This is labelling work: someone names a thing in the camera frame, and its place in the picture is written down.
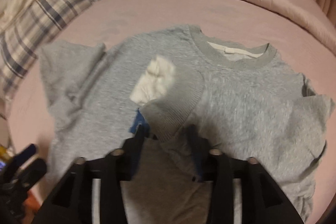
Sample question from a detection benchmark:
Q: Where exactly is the grey sweatshirt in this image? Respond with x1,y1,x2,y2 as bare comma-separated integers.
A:
39,25,335,223

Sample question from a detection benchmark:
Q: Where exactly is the pink bed sheet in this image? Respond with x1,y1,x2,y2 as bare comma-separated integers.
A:
7,0,335,208

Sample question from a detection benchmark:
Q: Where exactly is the plaid pillow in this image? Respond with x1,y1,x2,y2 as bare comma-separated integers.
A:
1,0,97,100

